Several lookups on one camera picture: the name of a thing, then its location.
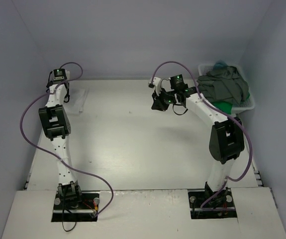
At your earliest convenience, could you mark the white t shirt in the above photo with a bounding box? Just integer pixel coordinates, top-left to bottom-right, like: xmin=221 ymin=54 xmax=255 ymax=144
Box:
xmin=64 ymin=88 xmax=88 ymax=115

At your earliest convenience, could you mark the grey t shirt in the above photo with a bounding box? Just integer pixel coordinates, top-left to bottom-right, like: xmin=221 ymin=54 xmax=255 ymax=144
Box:
xmin=197 ymin=66 xmax=250 ymax=106

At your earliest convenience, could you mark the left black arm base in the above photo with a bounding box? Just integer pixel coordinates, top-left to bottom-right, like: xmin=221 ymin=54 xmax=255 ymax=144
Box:
xmin=51 ymin=191 xmax=100 ymax=233

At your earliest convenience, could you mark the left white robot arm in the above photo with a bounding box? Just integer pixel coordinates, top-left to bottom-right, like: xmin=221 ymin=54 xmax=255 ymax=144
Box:
xmin=38 ymin=68 xmax=83 ymax=209

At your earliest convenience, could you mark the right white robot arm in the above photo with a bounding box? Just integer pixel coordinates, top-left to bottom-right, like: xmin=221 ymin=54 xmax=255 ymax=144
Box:
xmin=148 ymin=75 xmax=245 ymax=209

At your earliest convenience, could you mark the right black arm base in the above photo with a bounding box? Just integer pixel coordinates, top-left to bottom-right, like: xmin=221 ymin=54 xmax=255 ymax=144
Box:
xmin=188 ymin=189 xmax=237 ymax=220

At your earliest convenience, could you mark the green t shirt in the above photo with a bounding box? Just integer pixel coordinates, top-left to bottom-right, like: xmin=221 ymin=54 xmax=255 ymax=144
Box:
xmin=213 ymin=95 xmax=255 ymax=115

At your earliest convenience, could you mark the teal cloth in basket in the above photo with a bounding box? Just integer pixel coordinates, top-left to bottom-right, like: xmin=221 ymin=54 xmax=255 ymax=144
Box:
xmin=213 ymin=60 xmax=228 ymax=69

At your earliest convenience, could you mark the white plastic basket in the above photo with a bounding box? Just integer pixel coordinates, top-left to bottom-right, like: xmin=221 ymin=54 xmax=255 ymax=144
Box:
xmin=197 ymin=61 xmax=255 ymax=115

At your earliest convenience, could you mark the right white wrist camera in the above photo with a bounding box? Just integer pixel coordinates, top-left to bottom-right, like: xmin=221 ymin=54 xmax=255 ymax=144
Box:
xmin=148 ymin=77 xmax=162 ymax=96

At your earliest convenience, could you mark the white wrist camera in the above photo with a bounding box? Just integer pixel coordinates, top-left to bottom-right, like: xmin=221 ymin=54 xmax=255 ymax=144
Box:
xmin=148 ymin=77 xmax=162 ymax=96
xmin=66 ymin=71 xmax=70 ymax=81

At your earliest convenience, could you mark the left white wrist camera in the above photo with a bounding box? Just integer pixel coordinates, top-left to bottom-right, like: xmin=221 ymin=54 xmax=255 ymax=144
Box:
xmin=66 ymin=71 xmax=70 ymax=81

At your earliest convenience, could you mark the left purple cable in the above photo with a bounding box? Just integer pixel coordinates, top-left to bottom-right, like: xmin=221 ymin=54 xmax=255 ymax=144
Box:
xmin=19 ymin=62 xmax=115 ymax=217

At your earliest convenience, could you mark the purple cable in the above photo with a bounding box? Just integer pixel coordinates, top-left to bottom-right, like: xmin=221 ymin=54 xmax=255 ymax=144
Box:
xmin=19 ymin=62 xmax=115 ymax=217
xmin=149 ymin=61 xmax=254 ymax=211

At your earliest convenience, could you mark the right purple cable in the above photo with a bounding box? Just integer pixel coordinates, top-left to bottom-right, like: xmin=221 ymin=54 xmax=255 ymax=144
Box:
xmin=149 ymin=61 xmax=254 ymax=211

